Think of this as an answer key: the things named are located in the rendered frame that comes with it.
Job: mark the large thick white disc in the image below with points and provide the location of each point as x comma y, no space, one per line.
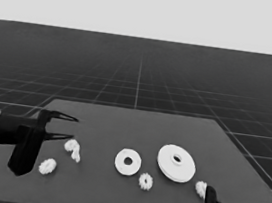
184,171

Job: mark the small white toothed gear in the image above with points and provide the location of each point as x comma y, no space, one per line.
142,180

